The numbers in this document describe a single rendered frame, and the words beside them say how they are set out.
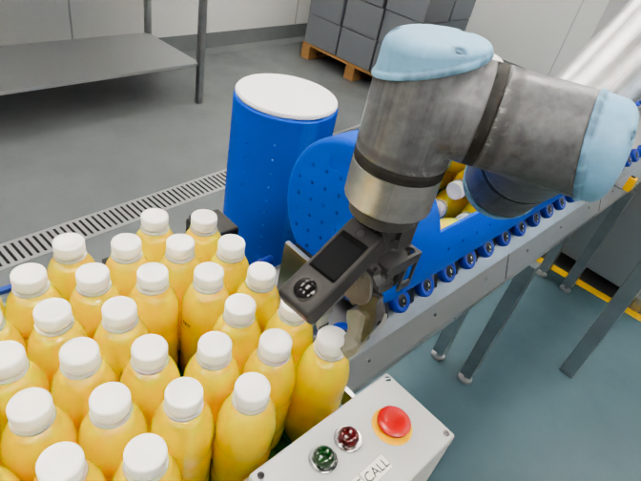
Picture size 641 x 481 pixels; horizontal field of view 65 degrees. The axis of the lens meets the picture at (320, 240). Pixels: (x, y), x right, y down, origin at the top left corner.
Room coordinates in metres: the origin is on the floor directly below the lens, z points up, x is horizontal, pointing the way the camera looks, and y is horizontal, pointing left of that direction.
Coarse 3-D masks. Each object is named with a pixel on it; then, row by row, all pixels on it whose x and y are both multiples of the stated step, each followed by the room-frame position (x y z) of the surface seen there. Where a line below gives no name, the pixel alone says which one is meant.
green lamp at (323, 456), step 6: (318, 450) 0.27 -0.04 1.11; (324, 450) 0.27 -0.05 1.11; (330, 450) 0.27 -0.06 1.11; (312, 456) 0.27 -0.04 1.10; (318, 456) 0.26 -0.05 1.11; (324, 456) 0.26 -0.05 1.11; (330, 456) 0.27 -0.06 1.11; (318, 462) 0.26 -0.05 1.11; (324, 462) 0.26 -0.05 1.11; (330, 462) 0.26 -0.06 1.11; (324, 468) 0.26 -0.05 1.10
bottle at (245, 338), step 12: (216, 324) 0.44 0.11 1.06; (228, 324) 0.43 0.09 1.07; (240, 324) 0.43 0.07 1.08; (252, 324) 0.44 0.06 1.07; (240, 336) 0.42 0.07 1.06; (252, 336) 0.43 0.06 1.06; (240, 348) 0.42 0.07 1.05; (252, 348) 0.43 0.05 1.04; (240, 360) 0.42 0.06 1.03; (240, 372) 0.42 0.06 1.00
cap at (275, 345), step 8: (272, 328) 0.42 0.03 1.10; (264, 336) 0.40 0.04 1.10; (272, 336) 0.41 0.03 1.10; (280, 336) 0.41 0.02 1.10; (288, 336) 0.41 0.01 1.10; (264, 344) 0.39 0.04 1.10; (272, 344) 0.40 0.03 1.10; (280, 344) 0.40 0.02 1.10; (288, 344) 0.40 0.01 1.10; (264, 352) 0.39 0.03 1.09; (272, 352) 0.38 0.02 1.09; (280, 352) 0.39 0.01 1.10; (288, 352) 0.39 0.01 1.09; (272, 360) 0.38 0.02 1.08; (280, 360) 0.39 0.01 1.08
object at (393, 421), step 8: (384, 408) 0.33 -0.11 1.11; (392, 408) 0.33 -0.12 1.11; (400, 408) 0.34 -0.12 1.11; (384, 416) 0.32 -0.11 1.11; (392, 416) 0.33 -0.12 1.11; (400, 416) 0.33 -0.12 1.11; (408, 416) 0.33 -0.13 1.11; (384, 424) 0.31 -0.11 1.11; (392, 424) 0.32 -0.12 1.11; (400, 424) 0.32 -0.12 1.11; (408, 424) 0.32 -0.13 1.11; (384, 432) 0.31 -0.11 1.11; (392, 432) 0.31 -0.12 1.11; (400, 432) 0.31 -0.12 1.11
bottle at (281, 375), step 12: (252, 360) 0.39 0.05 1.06; (264, 360) 0.39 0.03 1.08; (288, 360) 0.40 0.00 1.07; (264, 372) 0.38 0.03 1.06; (276, 372) 0.38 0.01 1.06; (288, 372) 0.39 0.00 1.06; (276, 384) 0.38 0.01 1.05; (288, 384) 0.38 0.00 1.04; (276, 396) 0.37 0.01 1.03; (288, 396) 0.39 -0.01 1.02; (276, 408) 0.37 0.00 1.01; (288, 408) 0.40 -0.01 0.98; (276, 432) 0.38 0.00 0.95; (276, 444) 0.38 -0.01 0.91
